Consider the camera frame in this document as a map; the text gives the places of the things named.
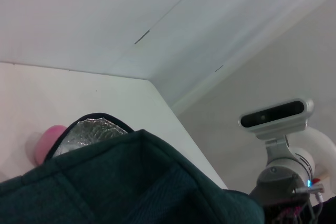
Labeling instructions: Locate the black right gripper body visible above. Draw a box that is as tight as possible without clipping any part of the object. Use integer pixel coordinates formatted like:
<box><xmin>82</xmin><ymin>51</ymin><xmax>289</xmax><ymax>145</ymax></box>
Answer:
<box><xmin>262</xmin><ymin>195</ymin><xmax>316</xmax><ymax>224</ymax></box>

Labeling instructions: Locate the dark teal insulated lunch bag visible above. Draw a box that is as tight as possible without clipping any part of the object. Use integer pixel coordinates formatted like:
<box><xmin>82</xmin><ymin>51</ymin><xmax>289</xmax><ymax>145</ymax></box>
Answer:
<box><xmin>0</xmin><ymin>112</ymin><xmax>266</xmax><ymax>224</ymax></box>

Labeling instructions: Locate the pink toy peach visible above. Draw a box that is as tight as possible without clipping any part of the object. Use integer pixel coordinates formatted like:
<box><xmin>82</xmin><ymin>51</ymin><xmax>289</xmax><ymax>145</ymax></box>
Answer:
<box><xmin>33</xmin><ymin>125</ymin><xmax>68</xmax><ymax>167</ymax></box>

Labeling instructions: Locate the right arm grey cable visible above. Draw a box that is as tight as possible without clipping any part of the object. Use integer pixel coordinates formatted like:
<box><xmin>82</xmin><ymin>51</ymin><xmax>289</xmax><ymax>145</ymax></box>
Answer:
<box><xmin>293</xmin><ymin>186</ymin><xmax>326</xmax><ymax>224</ymax></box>

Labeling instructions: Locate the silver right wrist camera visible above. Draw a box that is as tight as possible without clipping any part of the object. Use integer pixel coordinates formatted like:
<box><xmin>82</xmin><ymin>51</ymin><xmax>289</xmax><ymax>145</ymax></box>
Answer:
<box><xmin>238</xmin><ymin>98</ymin><xmax>315</xmax><ymax>156</ymax></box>

